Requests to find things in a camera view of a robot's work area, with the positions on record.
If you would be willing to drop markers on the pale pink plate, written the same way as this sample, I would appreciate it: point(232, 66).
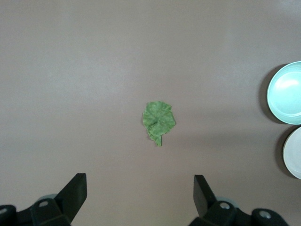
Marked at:
point(295, 153)

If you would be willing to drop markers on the brown table cover mat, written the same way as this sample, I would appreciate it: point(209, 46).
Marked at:
point(70, 70)

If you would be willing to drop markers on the mint green plate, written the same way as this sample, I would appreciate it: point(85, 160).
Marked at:
point(287, 94)

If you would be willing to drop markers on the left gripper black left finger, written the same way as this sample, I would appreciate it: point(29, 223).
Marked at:
point(70, 197)

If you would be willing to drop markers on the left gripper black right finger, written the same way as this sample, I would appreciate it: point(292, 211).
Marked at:
point(204, 200)

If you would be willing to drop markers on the green lettuce leaf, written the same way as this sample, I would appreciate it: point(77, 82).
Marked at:
point(157, 117)

